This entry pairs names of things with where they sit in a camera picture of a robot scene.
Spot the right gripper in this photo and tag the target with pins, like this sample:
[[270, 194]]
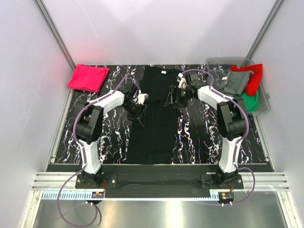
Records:
[[175, 90]]

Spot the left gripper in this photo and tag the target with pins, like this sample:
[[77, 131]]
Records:
[[138, 117]]

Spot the black t-shirt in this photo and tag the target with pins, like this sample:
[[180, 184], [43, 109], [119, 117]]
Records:
[[153, 141]]

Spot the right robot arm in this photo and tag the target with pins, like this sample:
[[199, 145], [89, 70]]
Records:
[[232, 120]]

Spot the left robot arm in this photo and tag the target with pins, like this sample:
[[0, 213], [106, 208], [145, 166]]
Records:
[[88, 125]]

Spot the pink folded t-shirt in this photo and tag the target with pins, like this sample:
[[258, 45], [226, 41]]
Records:
[[88, 78]]

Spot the grey t-shirt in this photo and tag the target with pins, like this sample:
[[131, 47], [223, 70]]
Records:
[[234, 83]]

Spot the clear plastic bin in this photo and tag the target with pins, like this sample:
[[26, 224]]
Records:
[[218, 67]]

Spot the red t-shirt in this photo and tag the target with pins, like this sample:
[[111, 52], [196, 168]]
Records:
[[254, 80]]

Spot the green t-shirt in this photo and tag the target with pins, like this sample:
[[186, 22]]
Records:
[[251, 102]]

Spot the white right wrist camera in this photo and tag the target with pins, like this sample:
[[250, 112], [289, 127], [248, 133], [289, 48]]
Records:
[[182, 81]]

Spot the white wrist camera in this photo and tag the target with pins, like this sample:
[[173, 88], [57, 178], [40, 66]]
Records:
[[141, 98], [182, 81]]

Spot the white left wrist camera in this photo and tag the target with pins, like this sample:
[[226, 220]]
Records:
[[141, 98]]

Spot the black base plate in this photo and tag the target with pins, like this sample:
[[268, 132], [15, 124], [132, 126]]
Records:
[[158, 192]]

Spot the aluminium frame rail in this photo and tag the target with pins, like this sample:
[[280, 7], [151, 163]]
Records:
[[264, 181]]

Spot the right aluminium corner post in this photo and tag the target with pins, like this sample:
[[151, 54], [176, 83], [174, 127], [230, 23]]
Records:
[[265, 27]]

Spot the aluminium corner post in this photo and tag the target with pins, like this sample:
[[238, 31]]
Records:
[[55, 33], [265, 27]]

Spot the left aluminium corner post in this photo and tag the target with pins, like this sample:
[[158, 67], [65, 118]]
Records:
[[55, 33]]

